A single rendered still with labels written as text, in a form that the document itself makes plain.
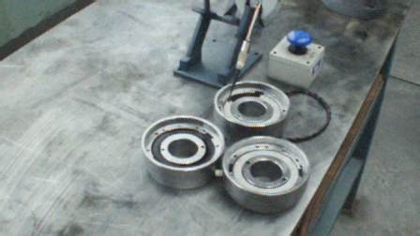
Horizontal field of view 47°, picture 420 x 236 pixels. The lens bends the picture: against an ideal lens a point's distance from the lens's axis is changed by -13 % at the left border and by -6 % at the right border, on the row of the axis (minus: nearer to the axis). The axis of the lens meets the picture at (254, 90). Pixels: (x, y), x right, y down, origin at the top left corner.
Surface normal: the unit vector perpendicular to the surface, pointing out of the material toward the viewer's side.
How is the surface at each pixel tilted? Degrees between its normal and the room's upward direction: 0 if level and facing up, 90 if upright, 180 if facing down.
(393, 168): 0
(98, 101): 0
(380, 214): 0
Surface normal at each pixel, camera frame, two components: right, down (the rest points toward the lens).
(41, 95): 0.07, -0.82
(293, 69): -0.43, 0.49
